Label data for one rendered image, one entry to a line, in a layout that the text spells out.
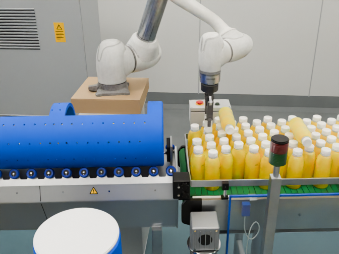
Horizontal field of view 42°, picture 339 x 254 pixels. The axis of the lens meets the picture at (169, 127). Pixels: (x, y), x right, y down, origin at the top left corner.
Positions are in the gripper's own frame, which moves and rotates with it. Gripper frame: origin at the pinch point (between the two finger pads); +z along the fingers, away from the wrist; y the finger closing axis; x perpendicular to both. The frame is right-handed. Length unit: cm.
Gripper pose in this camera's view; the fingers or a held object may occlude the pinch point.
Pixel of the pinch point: (208, 123)
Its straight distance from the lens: 200.3
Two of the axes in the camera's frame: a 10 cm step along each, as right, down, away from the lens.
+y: 0.2, 4.6, -8.9
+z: 0.1, 8.9, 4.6
